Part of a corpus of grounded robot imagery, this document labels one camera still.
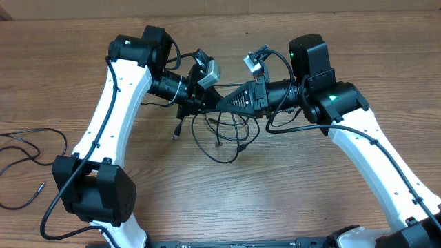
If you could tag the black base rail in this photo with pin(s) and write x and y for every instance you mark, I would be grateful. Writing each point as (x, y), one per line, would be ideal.
(301, 242)

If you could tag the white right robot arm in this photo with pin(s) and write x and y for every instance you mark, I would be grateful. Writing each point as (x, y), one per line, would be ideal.
(342, 113)

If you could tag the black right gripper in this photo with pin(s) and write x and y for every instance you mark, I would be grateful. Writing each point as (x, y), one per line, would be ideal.
(258, 98)

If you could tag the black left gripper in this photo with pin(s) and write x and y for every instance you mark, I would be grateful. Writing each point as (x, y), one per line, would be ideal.
(196, 98)

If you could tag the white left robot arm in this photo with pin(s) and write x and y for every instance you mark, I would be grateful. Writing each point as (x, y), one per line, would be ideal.
(92, 183)

